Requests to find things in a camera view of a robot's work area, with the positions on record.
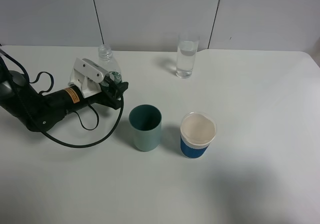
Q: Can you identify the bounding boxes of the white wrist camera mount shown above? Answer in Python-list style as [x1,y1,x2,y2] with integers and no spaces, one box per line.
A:
[68,58,110,98]

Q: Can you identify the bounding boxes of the clear plastic bottle green label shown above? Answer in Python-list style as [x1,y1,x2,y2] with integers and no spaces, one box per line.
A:
[98,45,122,84]

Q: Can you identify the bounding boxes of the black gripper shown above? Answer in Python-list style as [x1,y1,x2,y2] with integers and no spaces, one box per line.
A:
[44,77,129,111]

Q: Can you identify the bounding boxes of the green plastic cup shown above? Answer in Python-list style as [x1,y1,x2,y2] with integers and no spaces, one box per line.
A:
[128,104,162,152]

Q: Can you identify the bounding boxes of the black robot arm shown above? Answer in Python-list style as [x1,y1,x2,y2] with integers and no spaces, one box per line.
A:
[0,51,129,132]

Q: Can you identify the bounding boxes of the tall clear drinking glass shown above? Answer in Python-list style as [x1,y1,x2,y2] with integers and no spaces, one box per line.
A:
[176,32,199,79]

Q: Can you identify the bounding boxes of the blue white paper cup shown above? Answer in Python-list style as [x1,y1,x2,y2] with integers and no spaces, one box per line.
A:
[180,112,217,158]

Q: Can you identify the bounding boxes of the black camera cable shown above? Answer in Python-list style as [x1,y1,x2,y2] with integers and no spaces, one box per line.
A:
[0,46,125,149]

